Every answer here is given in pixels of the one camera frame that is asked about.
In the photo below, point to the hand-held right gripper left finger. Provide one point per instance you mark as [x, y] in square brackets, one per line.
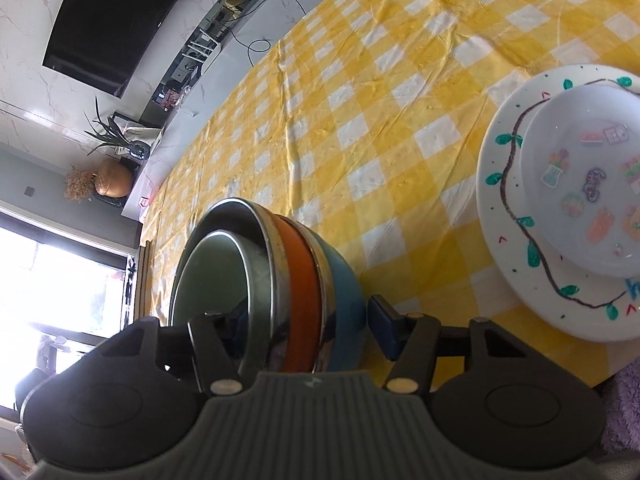
[210, 345]

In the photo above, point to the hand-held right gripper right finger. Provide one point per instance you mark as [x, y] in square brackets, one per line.
[382, 325]

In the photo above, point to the blue steel bowl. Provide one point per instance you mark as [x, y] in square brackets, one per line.
[345, 300]

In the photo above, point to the small steel bowl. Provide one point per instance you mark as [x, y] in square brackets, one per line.
[215, 280]

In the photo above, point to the white painted plate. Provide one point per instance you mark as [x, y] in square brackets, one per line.
[505, 200]

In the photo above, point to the small white plate with stickers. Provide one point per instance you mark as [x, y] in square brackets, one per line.
[575, 135]

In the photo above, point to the window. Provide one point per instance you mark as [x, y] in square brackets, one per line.
[55, 280]

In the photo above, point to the orange round vase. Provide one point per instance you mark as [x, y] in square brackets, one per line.
[114, 177]

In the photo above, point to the dried flower bunch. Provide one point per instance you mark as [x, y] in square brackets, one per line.
[80, 185]

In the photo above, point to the yellow checkered tablecloth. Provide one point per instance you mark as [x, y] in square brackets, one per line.
[375, 110]

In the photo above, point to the green plant in glass vase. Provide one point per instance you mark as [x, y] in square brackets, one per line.
[112, 132]

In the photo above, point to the fluffy lilac garment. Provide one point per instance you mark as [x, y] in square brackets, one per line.
[622, 410]

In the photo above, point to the white router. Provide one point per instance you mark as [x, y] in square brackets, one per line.
[197, 47]

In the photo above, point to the black television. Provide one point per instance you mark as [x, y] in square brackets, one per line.
[110, 25]

